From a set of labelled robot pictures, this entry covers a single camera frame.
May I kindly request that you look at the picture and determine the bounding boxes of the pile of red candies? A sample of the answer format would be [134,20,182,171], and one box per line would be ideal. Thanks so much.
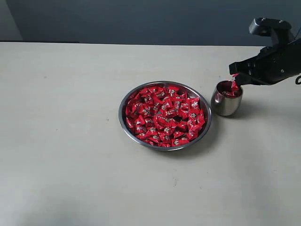
[126,86,205,147]

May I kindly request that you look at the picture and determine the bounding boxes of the red candies inside cup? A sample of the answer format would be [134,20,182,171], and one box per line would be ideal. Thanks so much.
[217,81,243,98]

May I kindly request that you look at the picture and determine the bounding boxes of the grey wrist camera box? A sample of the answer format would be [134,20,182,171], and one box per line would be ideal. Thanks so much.
[249,17,295,46]

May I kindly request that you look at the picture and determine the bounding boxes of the round steel bowl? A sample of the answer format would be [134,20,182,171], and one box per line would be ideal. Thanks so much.
[118,81,212,152]

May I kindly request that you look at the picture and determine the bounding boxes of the red candy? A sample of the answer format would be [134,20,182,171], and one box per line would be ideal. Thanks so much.
[230,73,240,97]

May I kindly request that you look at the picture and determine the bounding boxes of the stainless steel cup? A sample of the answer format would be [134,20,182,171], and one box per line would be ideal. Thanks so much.
[211,84,243,116]

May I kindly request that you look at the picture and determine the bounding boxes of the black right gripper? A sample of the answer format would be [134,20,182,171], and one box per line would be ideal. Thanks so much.
[229,39,301,87]

